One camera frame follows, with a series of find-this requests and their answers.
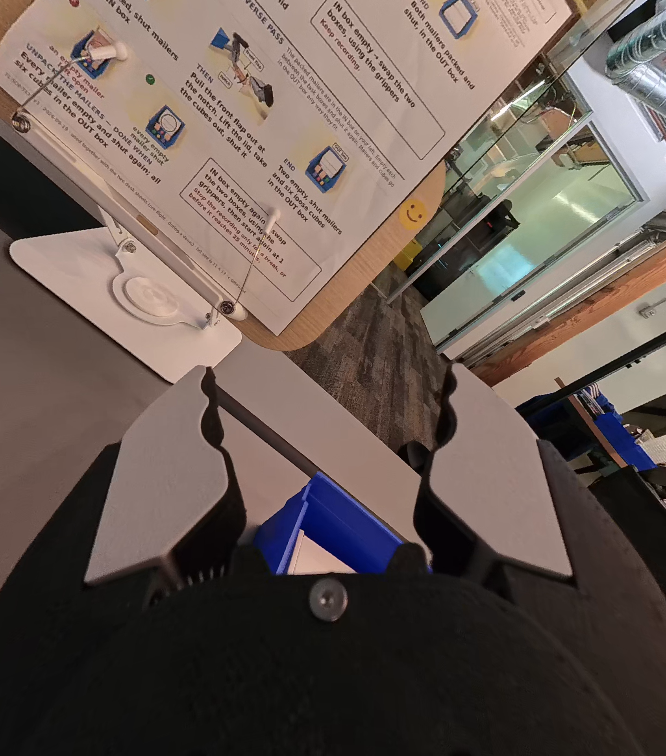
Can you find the printed instruction sheet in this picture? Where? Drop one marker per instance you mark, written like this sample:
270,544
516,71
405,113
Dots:
221,88

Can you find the white document stand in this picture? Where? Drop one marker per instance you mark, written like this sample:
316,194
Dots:
73,266

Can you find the yellow bin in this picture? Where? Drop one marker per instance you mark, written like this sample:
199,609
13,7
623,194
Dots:
407,255

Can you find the wooden beam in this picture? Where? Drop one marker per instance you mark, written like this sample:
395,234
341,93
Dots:
634,283

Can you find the silver ventilation duct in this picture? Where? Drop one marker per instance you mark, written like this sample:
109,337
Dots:
663,53

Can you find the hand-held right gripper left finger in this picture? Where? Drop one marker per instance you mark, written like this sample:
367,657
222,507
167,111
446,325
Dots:
167,490

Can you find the yellow smiley sticker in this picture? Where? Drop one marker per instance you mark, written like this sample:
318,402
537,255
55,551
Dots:
414,214

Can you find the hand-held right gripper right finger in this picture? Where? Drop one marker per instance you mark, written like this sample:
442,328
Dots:
498,490

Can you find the glass office partition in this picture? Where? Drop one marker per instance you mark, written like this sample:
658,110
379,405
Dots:
545,206

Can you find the blue plastic bin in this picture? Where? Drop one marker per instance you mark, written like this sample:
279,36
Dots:
622,431
333,520

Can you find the black chair caster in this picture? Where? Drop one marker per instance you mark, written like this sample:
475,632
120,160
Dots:
411,456

